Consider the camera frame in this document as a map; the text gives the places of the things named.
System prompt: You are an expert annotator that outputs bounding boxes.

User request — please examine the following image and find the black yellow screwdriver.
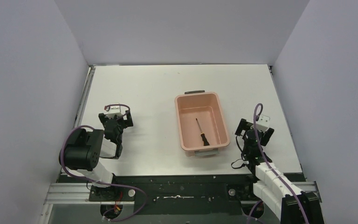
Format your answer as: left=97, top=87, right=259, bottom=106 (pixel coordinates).
left=195, top=118, right=210, bottom=146

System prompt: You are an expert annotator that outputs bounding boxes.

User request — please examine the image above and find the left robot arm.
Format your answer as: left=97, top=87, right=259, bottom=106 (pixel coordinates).
left=58, top=104, right=133, bottom=201

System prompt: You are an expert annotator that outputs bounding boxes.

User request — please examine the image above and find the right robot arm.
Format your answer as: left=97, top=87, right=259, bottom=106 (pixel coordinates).
left=242, top=125, right=324, bottom=224

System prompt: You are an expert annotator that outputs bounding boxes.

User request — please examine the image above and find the pink plastic bin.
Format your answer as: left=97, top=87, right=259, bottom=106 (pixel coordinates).
left=174, top=91, right=231, bottom=157

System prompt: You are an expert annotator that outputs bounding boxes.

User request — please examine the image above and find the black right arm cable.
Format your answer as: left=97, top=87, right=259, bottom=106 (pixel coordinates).
left=231, top=136, right=249, bottom=170

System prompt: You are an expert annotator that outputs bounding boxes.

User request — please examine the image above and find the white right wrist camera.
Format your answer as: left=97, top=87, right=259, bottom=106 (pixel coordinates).
left=254, top=115, right=270, bottom=132

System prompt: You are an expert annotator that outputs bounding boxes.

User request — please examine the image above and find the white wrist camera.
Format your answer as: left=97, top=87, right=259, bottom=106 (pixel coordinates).
left=104, top=104, right=122, bottom=119
left=254, top=115, right=270, bottom=132

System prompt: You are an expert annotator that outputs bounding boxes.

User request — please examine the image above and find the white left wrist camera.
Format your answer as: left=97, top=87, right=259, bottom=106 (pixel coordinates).
left=104, top=104, right=122, bottom=119

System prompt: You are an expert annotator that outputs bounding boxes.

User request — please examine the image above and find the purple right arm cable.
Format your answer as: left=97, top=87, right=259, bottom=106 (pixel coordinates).
left=246, top=103, right=310, bottom=224

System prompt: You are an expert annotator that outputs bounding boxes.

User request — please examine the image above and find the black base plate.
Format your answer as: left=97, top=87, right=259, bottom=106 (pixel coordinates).
left=58, top=174, right=259, bottom=219

